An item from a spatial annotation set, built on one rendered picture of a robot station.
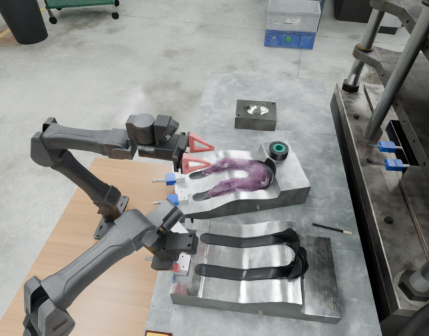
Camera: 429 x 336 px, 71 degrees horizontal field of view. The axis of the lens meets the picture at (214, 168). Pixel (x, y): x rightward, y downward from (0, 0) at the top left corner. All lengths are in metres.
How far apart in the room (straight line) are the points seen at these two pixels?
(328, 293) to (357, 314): 0.12
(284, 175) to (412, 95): 0.68
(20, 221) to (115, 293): 1.50
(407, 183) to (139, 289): 1.08
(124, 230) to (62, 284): 0.15
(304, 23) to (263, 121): 2.64
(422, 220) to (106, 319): 1.19
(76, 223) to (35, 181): 1.45
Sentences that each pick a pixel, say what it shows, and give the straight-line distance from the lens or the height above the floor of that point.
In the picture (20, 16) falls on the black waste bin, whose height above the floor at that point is 0.35.
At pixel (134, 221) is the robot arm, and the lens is 0.71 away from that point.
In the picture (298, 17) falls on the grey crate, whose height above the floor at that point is 0.37.
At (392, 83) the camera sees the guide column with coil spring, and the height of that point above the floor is 1.09.
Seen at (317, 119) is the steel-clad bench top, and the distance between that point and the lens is 1.67.
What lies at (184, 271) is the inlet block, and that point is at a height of 0.94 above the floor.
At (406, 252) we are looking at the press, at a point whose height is 0.78.
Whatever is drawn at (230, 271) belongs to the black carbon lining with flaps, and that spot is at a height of 0.88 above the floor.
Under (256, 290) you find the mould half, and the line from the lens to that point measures 0.95.
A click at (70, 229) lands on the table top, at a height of 0.80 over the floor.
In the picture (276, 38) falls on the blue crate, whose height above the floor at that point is 0.11.
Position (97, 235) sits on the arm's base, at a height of 0.80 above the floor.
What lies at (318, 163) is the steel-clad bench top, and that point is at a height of 0.80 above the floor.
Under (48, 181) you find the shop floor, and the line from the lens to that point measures 2.65.
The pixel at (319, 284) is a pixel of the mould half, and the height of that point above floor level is 0.86.
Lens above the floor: 1.79
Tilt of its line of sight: 48 degrees down
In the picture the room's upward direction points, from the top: straight up
